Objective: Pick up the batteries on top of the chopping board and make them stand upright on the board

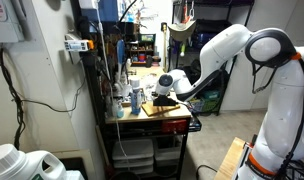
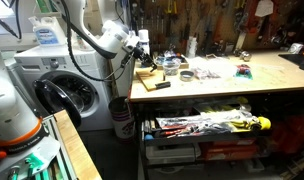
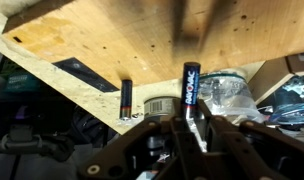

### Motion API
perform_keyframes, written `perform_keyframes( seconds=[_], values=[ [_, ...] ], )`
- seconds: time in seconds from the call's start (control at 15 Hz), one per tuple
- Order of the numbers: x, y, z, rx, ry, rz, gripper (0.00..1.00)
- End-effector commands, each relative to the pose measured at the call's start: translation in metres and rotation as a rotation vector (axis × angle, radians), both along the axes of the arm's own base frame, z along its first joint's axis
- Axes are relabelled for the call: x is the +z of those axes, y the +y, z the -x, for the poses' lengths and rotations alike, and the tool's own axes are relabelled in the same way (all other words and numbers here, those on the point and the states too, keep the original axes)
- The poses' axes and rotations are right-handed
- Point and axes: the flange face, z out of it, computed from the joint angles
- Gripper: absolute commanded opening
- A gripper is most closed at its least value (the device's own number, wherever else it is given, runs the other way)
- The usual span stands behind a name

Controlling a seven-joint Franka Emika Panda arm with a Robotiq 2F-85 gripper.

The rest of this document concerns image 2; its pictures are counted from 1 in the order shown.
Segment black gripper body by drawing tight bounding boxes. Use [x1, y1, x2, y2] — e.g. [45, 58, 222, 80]
[131, 45, 150, 65]

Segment wooden chopping board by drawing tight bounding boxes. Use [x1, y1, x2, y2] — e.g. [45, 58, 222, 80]
[135, 68, 167, 92]

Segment clear plastic jar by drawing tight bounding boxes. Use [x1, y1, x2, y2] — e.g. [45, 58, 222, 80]
[162, 58, 182, 77]

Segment shallow wooden tray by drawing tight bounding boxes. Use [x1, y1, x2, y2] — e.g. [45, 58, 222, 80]
[152, 53, 190, 71]

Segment slim white bottle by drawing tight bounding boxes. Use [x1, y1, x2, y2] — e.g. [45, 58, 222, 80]
[186, 35, 198, 60]

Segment clear plastic bags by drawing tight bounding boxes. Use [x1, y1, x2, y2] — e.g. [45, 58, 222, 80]
[191, 56, 238, 81]

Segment striped waste bucket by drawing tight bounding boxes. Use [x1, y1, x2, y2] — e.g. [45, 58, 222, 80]
[108, 96, 136, 145]

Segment black tool drawer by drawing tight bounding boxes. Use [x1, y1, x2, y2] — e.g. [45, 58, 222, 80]
[140, 106, 273, 147]

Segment clear plastic storage bin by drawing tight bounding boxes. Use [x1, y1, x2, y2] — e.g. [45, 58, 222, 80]
[145, 143, 202, 166]

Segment red and green small item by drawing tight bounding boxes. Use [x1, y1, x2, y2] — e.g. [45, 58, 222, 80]
[234, 64, 254, 80]

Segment chrome round object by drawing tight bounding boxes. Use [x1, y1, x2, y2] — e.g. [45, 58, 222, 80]
[239, 50, 253, 63]

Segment large white detergent jug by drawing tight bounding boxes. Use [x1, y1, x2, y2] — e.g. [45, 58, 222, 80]
[28, 15, 67, 48]

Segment black washing machine door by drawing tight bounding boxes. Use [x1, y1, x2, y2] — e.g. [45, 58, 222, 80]
[32, 78, 85, 129]

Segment green container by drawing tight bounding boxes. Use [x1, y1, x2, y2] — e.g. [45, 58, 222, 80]
[36, 0, 50, 14]

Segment red plastic case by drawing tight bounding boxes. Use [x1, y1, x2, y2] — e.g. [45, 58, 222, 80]
[200, 140, 260, 162]

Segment white washing machine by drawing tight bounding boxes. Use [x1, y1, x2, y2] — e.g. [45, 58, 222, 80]
[13, 41, 115, 133]

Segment yellow power tool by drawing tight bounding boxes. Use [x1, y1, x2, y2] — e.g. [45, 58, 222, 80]
[230, 115, 272, 133]

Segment white paper sheet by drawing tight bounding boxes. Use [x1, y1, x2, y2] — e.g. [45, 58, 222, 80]
[254, 0, 274, 18]

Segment black metal workbench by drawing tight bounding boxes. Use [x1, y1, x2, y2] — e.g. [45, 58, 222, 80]
[128, 49, 304, 180]

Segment black tray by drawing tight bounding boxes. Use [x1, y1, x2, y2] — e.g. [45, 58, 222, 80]
[278, 53, 304, 73]

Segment white tape roll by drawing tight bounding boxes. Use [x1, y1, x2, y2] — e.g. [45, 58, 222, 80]
[288, 42, 304, 55]

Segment round metal ring tin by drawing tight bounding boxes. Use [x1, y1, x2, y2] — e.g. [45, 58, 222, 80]
[179, 70, 195, 83]

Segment pegboard tool wall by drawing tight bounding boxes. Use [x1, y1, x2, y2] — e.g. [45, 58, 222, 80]
[135, 0, 304, 56]

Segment green mount bracket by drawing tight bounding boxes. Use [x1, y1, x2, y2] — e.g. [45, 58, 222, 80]
[24, 152, 47, 175]

